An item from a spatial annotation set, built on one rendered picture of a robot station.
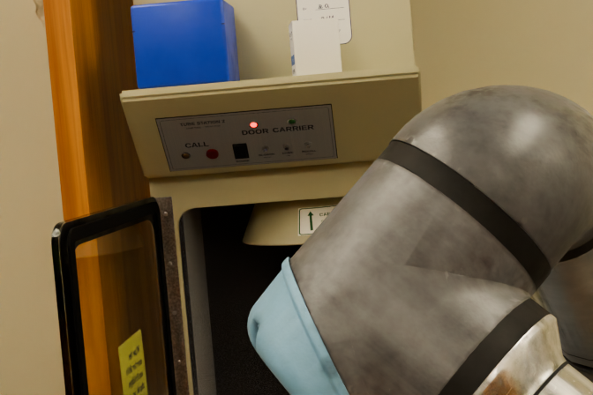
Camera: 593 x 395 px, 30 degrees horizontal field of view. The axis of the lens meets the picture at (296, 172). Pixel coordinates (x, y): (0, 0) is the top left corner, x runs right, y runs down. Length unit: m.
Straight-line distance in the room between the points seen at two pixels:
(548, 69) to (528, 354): 1.19
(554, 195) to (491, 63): 1.13
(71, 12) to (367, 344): 0.75
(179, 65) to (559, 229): 0.66
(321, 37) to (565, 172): 0.63
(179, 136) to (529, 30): 0.69
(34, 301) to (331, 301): 1.27
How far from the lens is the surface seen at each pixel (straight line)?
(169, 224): 1.31
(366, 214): 0.59
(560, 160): 0.60
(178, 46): 1.19
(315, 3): 1.29
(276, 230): 1.32
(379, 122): 1.21
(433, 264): 0.57
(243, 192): 1.29
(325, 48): 1.20
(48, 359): 1.83
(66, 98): 1.23
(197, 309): 1.36
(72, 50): 1.23
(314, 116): 1.20
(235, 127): 1.21
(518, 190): 0.58
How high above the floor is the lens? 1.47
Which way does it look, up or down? 3 degrees down
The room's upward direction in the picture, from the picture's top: 5 degrees counter-clockwise
